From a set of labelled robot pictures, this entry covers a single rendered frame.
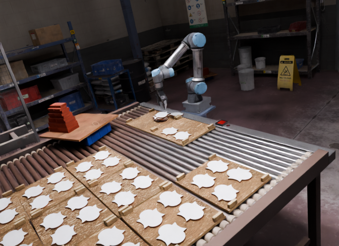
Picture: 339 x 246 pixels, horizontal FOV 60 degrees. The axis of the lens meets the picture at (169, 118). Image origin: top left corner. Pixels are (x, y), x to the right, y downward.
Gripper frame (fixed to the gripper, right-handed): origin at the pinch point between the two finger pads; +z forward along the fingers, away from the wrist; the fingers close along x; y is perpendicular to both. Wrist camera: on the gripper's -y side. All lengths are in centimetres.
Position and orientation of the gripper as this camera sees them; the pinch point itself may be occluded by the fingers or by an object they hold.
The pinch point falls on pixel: (164, 109)
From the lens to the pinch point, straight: 263.5
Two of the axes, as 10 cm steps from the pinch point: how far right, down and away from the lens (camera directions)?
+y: -3.0, -3.0, 9.0
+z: 1.9, 9.1, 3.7
